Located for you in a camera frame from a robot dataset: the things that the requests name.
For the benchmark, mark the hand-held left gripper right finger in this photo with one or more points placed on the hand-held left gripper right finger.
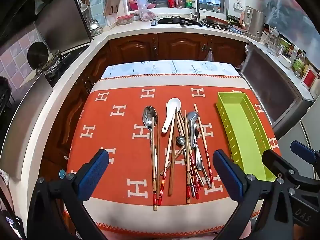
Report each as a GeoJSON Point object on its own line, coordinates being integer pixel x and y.
{"type": "Point", "coordinates": [228, 177]}

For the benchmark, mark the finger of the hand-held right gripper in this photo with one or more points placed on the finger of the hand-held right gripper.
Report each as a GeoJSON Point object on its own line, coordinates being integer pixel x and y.
{"type": "Point", "coordinates": [277, 161]}
{"type": "Point", "coordinates": [301, 150]}

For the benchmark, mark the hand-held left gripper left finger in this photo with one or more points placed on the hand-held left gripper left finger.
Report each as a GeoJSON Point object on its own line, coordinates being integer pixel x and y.
{"type": "Point", "coordinates": [93, 175]}

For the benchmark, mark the green plastic utensil tray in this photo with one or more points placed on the green plastic utensil tray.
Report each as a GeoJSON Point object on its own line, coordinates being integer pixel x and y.
{"type": "Point", "coordinates": [240, 120]}

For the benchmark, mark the pile of wooden chopsticks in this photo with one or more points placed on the pile of wooden chopsticks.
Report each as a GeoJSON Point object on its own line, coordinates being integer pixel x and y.
{"type": "Point", "coordinates": [172, 170]}

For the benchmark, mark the white ceramic spoon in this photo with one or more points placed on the white ceramic spoon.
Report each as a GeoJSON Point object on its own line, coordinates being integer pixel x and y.
{"type": "Point", "coordinates": [172, 104]}

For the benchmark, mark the grey refrigerator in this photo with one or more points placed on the grey refrigerator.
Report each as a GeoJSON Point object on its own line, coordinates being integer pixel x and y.
{"type": "Point", "coordinates": [300, 130]}

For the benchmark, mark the orange patterned tablecloth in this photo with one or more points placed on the orange patterned tablecloth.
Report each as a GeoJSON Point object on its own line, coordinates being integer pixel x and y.
{"type": "Point", "coordinates": [120, 155]}

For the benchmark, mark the red box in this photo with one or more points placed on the red box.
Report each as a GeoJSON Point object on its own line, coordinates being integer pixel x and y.
{"type": "Point", "coordinates": [308, 78]}

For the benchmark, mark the steel side panel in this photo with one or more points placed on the steel side panel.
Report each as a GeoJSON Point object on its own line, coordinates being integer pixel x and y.
{"type": "Point", "coordinates": [25, 125]}

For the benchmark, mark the green-labelled oil bottle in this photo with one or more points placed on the green-labelled oil bottle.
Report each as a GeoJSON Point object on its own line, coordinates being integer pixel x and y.
{"type": "Point", "coordinates": [298, 63]}

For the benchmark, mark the white bowl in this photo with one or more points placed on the white bowl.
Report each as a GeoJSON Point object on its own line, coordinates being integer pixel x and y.
{"type": "Point", "coordinates": [285, 60]}

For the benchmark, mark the glass jar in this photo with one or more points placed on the glass jar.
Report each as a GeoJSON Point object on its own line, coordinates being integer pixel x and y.
{"type": "Point", "coordinates": [272, 36]}

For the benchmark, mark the light blue floral table cover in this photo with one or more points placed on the light blue floral table cover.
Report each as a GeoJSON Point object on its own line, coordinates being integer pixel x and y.
{"type": "Point", "coordinates": [175, 67]}

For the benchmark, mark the white hanging plastic bag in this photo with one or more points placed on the white hanging plastic bag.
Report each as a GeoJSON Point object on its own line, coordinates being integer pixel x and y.
{"type": "Point", "coordinates": [209, 56]}

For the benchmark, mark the black gas stove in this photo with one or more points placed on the black gas stove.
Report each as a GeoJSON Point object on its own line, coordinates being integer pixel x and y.
{"type": "Point", "coordinates": [65, 55]}

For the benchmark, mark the round metal pot lid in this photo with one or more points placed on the round metal pot lid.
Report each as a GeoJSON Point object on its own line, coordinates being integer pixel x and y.
{"type": "Point", "coordinates": [37, 53]}

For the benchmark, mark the stainless steel electric kettle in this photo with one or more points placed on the stainless steel electric kettle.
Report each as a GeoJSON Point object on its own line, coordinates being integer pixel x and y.
{"type": "Point", "coordinates": [255, 22]}

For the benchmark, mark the brown wooden kitchen cabinets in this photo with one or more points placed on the brown wooden kitchen cabinets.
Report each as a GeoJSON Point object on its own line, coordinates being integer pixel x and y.
{"type": "Point", "coordinates": [175, 45]}

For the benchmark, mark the small silver kettle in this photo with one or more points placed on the small silver kettle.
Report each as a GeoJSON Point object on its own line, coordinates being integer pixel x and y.
{"type": "Point", "coordinates": [93, 25]}

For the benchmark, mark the red pan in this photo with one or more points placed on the red pan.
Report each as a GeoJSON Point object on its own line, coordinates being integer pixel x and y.
{"type": "Point", "coordinates": [216, 20]}

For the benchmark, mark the stainless steel stove shield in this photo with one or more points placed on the stainless steel stove shield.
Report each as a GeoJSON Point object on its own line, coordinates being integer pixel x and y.
{"type": "Point", "coordinates": [62, 22]}

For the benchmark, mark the red-lidded food container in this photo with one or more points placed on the red-lidded food container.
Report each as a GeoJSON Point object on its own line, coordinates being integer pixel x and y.
{"type": "Point", "coordinates": [125, 19]}

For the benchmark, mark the black frying pan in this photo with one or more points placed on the black frying pan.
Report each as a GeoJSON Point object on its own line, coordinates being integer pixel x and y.
{"type": "Point", "coordinates": [175, 20]}

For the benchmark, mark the wooden cutting board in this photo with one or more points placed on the wooden cutting board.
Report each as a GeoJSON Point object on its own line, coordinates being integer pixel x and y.
{"type": "Point", "coordinates": [111, 2]}

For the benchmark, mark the clear plastic bag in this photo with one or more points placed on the clear plastic bag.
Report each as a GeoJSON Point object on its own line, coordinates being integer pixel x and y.
{"type": "Point", "coordinates": [145, 7]}

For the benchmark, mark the steel kitchen faucet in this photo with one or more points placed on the steel kitchen faucet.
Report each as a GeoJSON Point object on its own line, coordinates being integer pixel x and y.
{"type": "Point", "coordinates": [196, 2]}

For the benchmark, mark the green dish soap bottle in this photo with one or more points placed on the green dish soap bottle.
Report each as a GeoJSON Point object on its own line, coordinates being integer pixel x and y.
{"type": "Point", "coordinates": [188, 3]}

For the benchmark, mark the white wall outlet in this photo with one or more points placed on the white wall outlet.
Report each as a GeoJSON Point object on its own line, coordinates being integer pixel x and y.
{"type": "Point", "coordinates": [237, 5]}

